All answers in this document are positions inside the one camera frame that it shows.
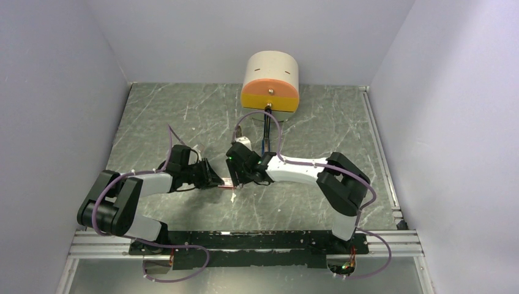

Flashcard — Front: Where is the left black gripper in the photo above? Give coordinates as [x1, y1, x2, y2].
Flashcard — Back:
[181, 158, 224, 190]

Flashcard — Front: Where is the red white staple box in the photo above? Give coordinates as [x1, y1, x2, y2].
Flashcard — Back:
[218, 178, 236, 189]

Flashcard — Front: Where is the beige white stapler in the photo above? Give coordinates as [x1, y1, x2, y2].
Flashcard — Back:
[234, 125, 242, 141]

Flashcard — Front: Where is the blue black stapler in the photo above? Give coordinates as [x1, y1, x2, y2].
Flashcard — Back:
[261, 104, 272, 154]

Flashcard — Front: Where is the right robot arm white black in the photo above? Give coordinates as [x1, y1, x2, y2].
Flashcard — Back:
[226, 141, 370, 254]

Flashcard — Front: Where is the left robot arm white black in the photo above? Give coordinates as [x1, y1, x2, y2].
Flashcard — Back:
[77, 145, 224, 255]

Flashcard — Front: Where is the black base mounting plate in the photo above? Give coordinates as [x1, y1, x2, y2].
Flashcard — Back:
[129, 230, 369, 270]

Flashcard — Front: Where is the beige mini drawer cabinet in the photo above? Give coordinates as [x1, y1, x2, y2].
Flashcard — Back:
[240, 50, 300, 121]

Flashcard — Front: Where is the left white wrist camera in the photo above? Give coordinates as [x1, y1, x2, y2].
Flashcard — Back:
[190, 143, 205, 157]

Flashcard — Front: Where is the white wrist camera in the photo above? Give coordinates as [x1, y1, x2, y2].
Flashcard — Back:
[235, 136, 253, 151]
[190, 143, 205, 157]

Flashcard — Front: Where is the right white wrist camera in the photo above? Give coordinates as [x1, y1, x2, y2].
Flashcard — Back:
[235, 136, 253, 151]

